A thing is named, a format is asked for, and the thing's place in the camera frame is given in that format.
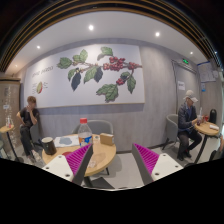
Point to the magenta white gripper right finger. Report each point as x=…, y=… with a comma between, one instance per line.
x=153, y=166

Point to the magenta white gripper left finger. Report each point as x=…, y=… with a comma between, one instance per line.
x=73, y=166

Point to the clear water bottle red cap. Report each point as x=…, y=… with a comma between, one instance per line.
x=84, y=133

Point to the clear plastic cup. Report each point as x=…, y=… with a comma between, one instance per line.
x=92, y=163

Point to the white paper with grey cloth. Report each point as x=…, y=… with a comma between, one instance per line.
x=66, y=141

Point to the round wooden table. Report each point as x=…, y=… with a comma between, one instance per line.
x=103, y=155
x=208, y=129

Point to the black mug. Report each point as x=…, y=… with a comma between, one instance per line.
x=48, y=145

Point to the small cardboard box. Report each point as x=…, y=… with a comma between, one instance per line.
x=107, y=139

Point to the seated person white cap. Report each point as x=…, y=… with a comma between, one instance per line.
x=187, y=119

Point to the grey armchair behind table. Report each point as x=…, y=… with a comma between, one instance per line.
x=97, y=127

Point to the grey chair right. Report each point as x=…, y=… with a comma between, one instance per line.
x=171, y=129

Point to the seated person in black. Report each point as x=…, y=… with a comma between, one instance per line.
x=28, y=117

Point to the round wooden table right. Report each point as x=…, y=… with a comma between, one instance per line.
x=208, y=129

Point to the small wooden side table left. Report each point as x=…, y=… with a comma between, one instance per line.
x=6, y=130

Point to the black chair far right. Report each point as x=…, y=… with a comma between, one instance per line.
x=213, y=116

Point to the grey door with sign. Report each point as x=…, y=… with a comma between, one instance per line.
x=186, y=78

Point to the coffee plant wall poster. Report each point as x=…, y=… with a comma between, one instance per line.
x=89, y=75

